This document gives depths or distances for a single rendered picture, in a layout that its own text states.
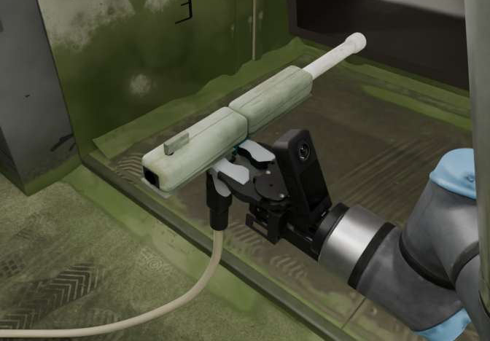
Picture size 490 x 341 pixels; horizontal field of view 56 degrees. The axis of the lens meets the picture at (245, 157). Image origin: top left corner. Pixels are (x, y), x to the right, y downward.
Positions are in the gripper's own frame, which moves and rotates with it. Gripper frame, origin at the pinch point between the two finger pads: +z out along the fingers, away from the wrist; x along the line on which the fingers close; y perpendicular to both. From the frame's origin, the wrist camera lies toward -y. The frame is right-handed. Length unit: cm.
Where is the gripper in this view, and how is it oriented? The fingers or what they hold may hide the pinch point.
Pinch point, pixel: (216, 144)
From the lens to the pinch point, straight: 64.3
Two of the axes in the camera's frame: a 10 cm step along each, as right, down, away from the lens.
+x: 6.4, -5.1, 5.7
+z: -7.7, -4.8, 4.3
